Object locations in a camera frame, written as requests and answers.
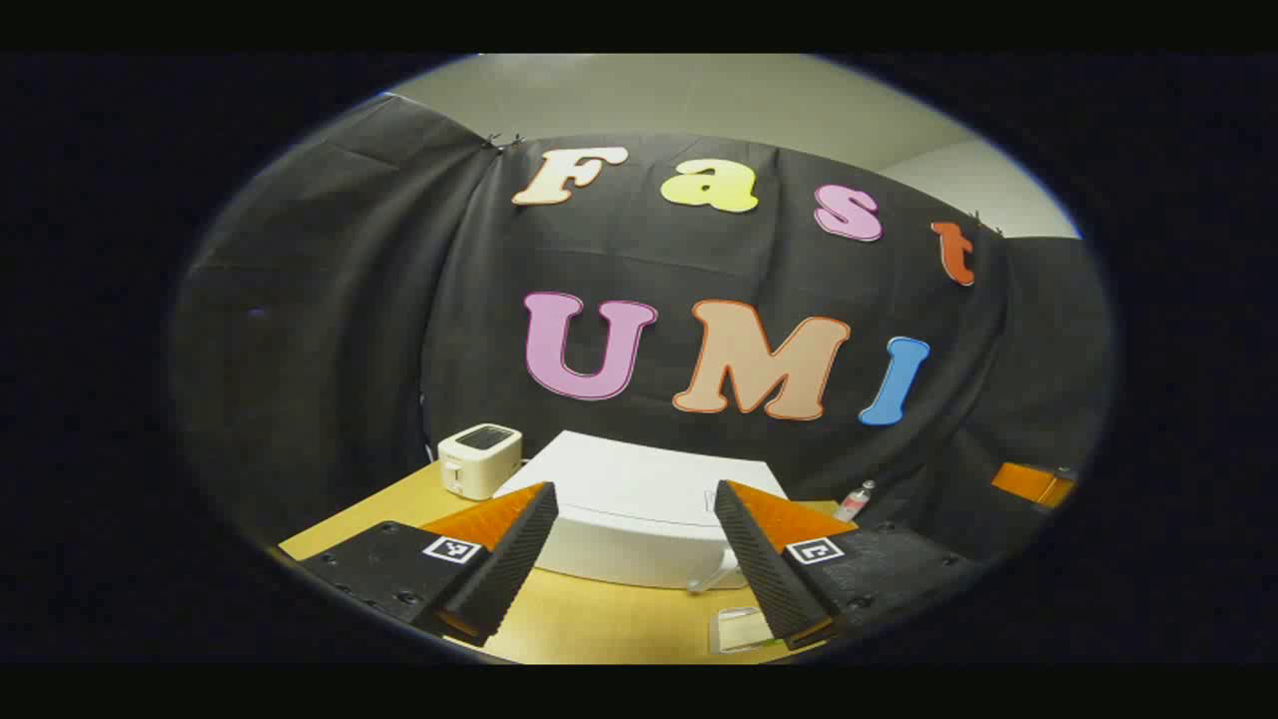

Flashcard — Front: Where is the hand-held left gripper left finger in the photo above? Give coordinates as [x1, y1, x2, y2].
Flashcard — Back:
[298, 481, 560, 648]

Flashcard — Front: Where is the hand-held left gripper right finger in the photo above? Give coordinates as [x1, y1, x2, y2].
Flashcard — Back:
[713, 479, 984, 652]

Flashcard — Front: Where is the white microwave oven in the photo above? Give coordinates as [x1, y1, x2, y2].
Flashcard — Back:
[494, 430, 792, 593]

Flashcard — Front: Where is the white toaster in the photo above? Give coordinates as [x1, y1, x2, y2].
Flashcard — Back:
[437, 423, 524, 501]

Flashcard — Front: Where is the orange box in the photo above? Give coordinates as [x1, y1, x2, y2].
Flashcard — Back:
[991, 462, 1079, 510]

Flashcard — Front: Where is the black backdrop cloth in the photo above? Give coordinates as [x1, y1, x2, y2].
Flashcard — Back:
[170, 95, 1114, 560]

